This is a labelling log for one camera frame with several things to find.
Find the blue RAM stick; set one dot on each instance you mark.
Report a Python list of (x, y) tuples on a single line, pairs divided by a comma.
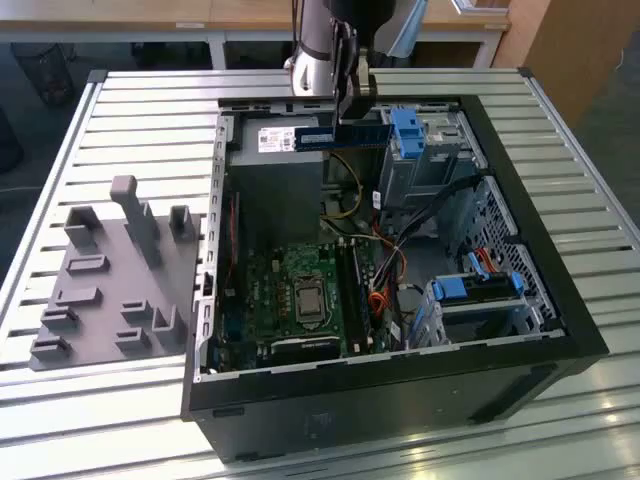
[(320, 137)]

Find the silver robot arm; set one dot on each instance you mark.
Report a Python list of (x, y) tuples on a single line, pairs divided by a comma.
[(315, 45)]

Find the black RAM slot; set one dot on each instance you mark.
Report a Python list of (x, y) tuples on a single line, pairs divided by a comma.
[(342, 295)]

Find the blue disk carrier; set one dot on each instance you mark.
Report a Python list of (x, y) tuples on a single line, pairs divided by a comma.
[(455, 290), (407, 132)]

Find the gray power supply unit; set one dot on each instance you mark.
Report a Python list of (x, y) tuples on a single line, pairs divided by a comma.
[(275, 200)]

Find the green motherboard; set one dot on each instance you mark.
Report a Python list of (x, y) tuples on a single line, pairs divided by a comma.
[(260, 280)]

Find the wooden desk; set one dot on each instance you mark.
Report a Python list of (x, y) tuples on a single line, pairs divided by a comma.
[(150, 22)]

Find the wooden cabinet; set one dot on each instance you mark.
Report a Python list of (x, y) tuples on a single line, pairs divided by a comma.
[(565, 50)]

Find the silver CPU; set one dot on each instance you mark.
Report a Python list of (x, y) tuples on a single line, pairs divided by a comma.
[(310, 304)]

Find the round gray speaker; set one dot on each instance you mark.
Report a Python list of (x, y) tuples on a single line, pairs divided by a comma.
[(412, 300)]

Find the CPU socket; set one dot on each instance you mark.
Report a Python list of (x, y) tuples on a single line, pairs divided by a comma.
[(295, 320)]

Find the black graphics card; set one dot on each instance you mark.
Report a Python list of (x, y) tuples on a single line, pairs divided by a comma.
[(305, 347)]

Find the black mesh bin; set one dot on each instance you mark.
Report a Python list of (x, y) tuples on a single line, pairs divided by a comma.
[(45, 75)]

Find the black PC case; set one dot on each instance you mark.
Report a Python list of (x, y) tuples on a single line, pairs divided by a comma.
[(350, 410)]

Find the gray parts rack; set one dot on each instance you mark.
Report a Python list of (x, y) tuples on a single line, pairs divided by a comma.
[(100, 310)]

